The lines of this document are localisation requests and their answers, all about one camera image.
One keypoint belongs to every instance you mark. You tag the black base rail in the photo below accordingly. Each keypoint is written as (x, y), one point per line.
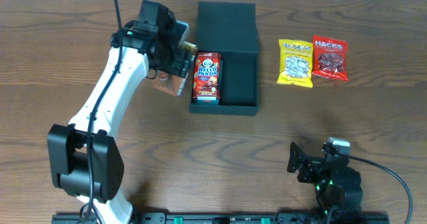
(280, 218)

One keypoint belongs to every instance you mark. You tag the red Hacks candy bag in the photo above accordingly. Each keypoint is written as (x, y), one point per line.
(330, 58)

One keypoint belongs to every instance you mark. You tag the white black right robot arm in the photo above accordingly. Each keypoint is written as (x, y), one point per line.
(337, 186)

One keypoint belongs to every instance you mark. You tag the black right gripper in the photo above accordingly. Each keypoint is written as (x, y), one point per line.
(312, 164)

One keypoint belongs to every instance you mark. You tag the teal Good Day cookie box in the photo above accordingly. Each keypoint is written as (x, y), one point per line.
(206, 100)

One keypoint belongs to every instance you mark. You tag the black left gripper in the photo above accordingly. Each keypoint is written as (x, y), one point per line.
(181, 63)

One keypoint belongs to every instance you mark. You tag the dark green open box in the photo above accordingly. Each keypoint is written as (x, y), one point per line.
(230, 30)

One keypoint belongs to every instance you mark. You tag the brown Pocky box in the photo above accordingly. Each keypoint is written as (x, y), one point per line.
(170, 84)

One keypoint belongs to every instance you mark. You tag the red Hello Panda box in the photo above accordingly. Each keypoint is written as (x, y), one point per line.
(207, 72)

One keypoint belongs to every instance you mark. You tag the yellow Hacks candy bag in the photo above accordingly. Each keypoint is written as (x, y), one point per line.
(296, 63)

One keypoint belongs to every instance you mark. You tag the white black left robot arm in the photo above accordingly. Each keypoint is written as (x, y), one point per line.
(84, 158)

